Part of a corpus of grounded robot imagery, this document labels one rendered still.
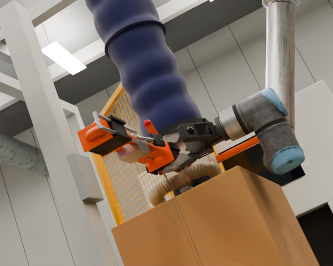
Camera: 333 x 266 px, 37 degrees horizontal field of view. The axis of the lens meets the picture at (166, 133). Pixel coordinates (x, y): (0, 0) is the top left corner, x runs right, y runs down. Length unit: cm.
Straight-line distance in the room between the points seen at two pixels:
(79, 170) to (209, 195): 183
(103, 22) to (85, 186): 141
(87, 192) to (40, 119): 60
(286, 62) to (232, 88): 999
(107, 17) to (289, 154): 86
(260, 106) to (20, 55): 243
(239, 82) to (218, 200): 1027
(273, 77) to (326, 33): 1030
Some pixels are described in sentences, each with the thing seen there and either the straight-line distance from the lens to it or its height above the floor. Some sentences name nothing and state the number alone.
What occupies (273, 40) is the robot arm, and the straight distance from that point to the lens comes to 155.
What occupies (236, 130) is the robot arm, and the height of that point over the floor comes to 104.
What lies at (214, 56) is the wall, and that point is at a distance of 1186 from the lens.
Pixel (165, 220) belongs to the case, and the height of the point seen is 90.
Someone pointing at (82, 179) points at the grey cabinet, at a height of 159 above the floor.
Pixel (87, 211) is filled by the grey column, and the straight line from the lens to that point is 303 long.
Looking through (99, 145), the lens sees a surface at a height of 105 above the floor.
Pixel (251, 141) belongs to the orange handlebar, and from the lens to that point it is 166.
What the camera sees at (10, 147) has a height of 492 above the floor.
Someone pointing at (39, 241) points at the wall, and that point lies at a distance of 1246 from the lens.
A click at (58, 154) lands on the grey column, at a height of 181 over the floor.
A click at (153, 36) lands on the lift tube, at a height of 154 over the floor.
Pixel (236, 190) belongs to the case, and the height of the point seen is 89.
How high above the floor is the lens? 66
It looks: 19 degrees up
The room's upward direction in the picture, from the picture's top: 23 degrees counter-clockwise
